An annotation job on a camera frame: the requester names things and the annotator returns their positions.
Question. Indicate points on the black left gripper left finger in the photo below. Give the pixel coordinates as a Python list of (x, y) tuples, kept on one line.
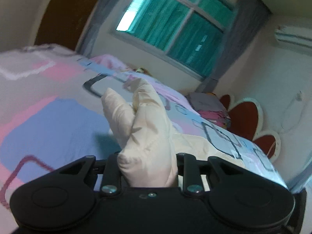
[(111, 180)]

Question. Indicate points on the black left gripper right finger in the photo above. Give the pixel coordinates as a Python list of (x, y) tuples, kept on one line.
[(188, 169)]

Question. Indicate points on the cream quilted jacket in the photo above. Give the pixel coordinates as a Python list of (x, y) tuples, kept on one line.
[(148, 139)]

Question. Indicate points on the stack of folded clothes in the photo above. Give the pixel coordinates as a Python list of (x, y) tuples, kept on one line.
[(210, 108)]

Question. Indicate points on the pink lilac blanket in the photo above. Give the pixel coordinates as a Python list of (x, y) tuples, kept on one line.
[(127, 74)]

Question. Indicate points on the red white heart headboard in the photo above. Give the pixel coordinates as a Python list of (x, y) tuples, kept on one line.
[(247, 119)]

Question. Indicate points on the patterned blue pink bedsheet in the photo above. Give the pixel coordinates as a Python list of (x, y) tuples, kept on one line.
[(51, 113)]

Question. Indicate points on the yellow patterned pillow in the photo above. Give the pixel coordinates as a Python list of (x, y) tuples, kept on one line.
[(143, 71)]

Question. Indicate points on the window with green curtain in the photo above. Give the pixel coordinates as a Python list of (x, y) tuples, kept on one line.
[(187, 33)]

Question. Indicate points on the grey right curtain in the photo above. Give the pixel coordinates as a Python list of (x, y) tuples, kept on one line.
[(250, 17)]

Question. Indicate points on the grey curtain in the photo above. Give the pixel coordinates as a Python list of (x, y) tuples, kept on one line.
[(100, 14), (250, 17)]

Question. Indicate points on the dark brown wooden door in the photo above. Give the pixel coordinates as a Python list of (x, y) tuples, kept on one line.
[(63, 22)]

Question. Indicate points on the grey left curtain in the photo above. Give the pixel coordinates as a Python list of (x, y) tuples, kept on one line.
[(100, 14)]

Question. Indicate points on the white wall air conditioner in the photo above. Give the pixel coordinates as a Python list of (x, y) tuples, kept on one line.
[(298, 36)]

